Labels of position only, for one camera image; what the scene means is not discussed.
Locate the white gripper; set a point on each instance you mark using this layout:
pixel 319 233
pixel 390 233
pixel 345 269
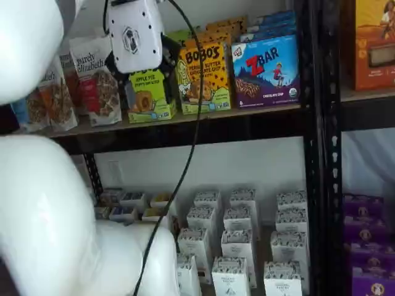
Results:
pixel 135 37

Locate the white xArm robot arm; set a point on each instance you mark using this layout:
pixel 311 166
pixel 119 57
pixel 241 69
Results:
pixel 46 200

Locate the yellow Bobo's peanut butter box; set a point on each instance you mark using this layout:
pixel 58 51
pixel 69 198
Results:
pixel 222 28
pixel 213 37
pixel 228 20
pixel 213 80

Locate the black metal shelf unit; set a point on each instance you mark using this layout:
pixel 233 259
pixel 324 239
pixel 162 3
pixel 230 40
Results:
pixel 334 154
pixel 216 131

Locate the blue Zbar chocolate chip box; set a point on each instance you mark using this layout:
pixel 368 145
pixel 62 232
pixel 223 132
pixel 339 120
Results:
pixel 265 71
pixel 277 14
pixel 271 31
pixel 274 22

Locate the small blue oatmeal box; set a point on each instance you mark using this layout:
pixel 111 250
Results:
pixel 123 213
pixel 132 198

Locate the small yellow oatmeal box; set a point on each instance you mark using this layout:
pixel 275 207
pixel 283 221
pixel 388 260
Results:
pixel 154 214
pixel 161 199

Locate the small green oatmeal box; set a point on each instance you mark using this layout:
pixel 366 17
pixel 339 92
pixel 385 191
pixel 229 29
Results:
pixel 102 212
pixel 111 195

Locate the white organic pantry box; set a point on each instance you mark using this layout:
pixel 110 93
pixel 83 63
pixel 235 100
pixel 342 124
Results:
pixel 288 246
pixel 206 198
pixel 200 217
pixel 236 243
pixel 237 217
pixel 282 280
pixel 192 246
pixel 230 277
pixel 242 197
pixel 291 200
pixel 291 220
pixel 188 274

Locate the large orange food box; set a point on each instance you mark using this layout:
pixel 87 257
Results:
pixel 373 46

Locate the purple snack box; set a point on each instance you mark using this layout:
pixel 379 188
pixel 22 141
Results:
pixel 373 256
pixel 375 283
pixel 365 229
pixel 364 205

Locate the cranberry pecan granola bag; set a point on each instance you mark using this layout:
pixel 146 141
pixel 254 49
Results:
pixel 98 80

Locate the pumpkin cinnamon granola bag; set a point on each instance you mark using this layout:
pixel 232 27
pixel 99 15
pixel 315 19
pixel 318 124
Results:
pixel 58 105
pixel 71 89

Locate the blue purely elizabeth granola bag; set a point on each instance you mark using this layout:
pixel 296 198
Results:
pixel 20 112

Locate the white plastic sheet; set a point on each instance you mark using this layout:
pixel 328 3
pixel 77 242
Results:
pixel 367 160

